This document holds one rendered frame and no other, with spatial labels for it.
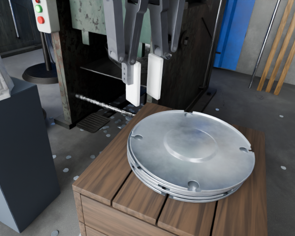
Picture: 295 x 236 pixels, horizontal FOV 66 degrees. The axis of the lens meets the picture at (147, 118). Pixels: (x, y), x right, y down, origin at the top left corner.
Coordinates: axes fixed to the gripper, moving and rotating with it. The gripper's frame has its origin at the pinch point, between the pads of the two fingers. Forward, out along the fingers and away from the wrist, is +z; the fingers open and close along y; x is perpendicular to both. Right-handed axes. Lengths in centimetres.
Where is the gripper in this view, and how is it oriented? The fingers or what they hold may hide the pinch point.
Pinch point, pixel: (143, 80)
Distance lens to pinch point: 36.8
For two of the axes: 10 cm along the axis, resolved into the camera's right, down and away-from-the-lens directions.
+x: 6.0, 4.6, -6.5
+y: -8.0, 3.0, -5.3
